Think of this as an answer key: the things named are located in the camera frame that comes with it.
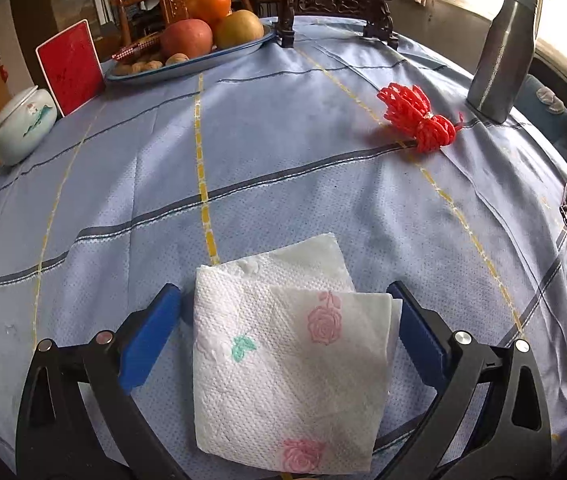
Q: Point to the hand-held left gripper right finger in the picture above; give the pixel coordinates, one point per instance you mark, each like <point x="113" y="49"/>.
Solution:
<point x="418" y="332"/>

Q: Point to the red apple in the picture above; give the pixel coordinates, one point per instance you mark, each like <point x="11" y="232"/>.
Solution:
<point x="187" y="38"/>

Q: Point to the red card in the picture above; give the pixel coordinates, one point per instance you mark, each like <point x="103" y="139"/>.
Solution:
<point x="70" y="67"/>

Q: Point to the pile of walnuts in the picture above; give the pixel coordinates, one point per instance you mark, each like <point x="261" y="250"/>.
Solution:
<point x="151" y="66"/>

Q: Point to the stainless steel bottle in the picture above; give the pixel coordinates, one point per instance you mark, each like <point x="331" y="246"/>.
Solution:
<point x="503" y="60"/>

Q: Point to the orange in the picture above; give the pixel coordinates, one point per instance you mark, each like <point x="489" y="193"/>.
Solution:
<point x="211" y="5"/>

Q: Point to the white ceramic jar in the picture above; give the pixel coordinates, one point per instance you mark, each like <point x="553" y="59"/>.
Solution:
<point x="20" y="127"/>

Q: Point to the blue rimmed enamel tray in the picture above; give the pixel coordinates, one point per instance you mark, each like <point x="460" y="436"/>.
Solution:
<point x="203" y="62"/>

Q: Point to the white rose print paper napkin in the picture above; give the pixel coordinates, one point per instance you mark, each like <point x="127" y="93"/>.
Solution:
<point x="283" y="360"/>

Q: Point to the blue armchair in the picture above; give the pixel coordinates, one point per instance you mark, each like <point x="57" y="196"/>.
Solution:
<point x="543" y="120"/>

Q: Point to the carved dark wooden stand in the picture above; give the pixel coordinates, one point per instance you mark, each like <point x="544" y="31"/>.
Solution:
<point x="288" y="5"/>

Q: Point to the blue checked tablecloth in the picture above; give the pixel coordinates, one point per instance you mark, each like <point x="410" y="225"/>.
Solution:
<point x="283" y="175"/>

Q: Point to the red foam fruit net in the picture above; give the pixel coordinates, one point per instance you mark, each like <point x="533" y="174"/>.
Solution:
<point x="416" y="115"/>

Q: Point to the red checked snack packet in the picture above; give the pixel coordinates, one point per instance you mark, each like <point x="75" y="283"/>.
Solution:
<point x="127" y="52"/>

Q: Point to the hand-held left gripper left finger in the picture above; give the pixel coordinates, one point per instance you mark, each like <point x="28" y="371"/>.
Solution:
<point x="148" y="335"/>

